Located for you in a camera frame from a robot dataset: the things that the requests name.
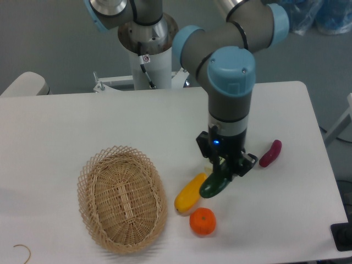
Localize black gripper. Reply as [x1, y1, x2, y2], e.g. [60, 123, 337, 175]
[196, 125, 259, 181]

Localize dark green cucumber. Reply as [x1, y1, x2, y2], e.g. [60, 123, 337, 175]
[199, 159, 231, 199]

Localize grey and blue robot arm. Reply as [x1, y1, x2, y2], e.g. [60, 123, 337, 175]
[85, 1, 289, 182]

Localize green bok choy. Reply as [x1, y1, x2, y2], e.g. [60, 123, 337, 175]
[204, 164, 213, 176]

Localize yellow squash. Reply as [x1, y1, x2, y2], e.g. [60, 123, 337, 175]
[174, 173, 207, 213]

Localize orange tangerine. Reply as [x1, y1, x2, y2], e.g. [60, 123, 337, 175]
[189, 207, 217, 235]

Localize woven wicker basket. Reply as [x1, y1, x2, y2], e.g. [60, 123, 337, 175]
[78, 146, 168, 254]

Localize black device at table edge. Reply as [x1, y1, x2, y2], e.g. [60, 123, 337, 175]
[331, 222, 351, 252]

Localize blue plastic bags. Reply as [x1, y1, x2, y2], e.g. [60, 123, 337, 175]
[278, 0, 351, 36]

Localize white chair back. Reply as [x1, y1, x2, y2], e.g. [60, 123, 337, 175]
[1, 71, 52, 97]

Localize tan rubber band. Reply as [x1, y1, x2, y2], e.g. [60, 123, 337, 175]
[13, 244, 32, 264]

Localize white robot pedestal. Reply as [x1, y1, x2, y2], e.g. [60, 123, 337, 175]
[93, 13, 190, 92]

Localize black pedestal cable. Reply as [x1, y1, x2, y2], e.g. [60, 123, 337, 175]
[136, 41, 157, 90]

